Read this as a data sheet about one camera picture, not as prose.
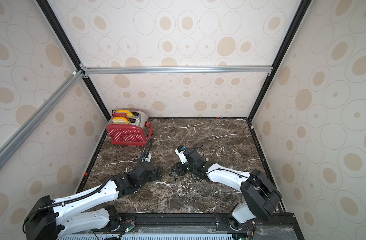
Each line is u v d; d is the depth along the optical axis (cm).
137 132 94
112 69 91
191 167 66
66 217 43
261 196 43
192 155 65
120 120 91
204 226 73
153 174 63
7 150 53
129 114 95
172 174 90
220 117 124
